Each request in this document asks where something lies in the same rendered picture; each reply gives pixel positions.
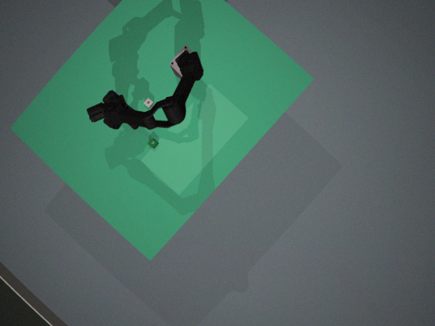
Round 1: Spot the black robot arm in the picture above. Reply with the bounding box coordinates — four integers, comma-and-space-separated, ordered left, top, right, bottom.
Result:
87, 50, 203, 130

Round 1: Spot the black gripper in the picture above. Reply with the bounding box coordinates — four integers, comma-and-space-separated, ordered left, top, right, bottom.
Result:
103, 90, 138, 130

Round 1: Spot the green block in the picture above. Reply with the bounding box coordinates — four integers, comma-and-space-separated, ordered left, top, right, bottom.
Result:
148, 138, 158, 148

